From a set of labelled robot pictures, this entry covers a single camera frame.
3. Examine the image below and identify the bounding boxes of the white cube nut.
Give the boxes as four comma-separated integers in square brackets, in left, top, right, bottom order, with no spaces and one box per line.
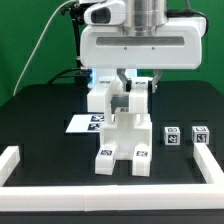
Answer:
[164,127,180,145]
[192,126,210,144]

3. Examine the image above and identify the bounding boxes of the black camera stand pole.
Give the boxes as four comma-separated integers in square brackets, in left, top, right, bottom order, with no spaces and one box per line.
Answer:
[60,3,84,67]

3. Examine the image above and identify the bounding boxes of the black cables at base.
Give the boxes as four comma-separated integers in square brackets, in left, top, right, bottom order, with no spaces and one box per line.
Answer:
[46,65,94,85]

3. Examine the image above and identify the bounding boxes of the white U-shaped border fence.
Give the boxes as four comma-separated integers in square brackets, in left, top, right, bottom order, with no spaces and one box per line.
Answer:
[0,143,224,212]

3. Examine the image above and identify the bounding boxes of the white cube nut right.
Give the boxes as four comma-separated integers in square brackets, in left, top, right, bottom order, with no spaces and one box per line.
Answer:
[192,126,210,144]

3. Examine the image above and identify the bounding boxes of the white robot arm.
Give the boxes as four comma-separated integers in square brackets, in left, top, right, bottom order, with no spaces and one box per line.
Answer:
[80,0,208,77]

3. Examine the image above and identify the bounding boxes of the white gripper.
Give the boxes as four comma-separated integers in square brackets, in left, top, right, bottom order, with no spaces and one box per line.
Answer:
[80,0,207,93]

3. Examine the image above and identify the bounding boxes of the white cube nut left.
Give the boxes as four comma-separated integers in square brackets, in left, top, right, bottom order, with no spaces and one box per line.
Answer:
[164,127,180,145]

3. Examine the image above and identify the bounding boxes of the white cable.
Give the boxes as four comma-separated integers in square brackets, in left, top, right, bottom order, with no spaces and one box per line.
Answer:
[12,0,76,97]

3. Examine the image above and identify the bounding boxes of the white chair seat block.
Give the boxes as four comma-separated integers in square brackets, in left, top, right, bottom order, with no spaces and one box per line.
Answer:
[100,107,152,160]

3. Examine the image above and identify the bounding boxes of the white chair back frame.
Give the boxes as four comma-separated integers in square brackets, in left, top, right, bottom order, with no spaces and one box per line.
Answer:
[87,76,148,114]

